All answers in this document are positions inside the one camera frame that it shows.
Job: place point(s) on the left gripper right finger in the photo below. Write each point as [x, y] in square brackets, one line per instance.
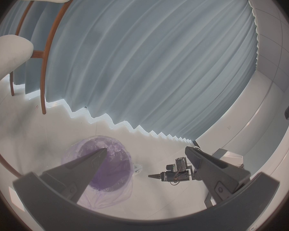
[221, 179]

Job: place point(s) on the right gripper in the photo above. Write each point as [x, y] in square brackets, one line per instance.
[168, 176]

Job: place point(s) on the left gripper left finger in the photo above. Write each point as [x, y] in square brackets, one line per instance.
[69, 179]

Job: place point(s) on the purple plastic bag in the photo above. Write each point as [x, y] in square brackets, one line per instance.
[103, 201]

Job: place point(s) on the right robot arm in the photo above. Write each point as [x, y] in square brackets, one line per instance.
[181, 163]

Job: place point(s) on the crumpled white printed wrapper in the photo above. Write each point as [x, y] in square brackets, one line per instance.
[137, 169]

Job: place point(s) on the pale blue curtain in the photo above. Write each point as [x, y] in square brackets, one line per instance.
[147, 56]

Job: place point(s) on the wooden chair white cushions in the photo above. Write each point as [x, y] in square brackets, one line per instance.
[9, 52]

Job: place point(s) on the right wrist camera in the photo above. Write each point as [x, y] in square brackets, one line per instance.
[169, 167]

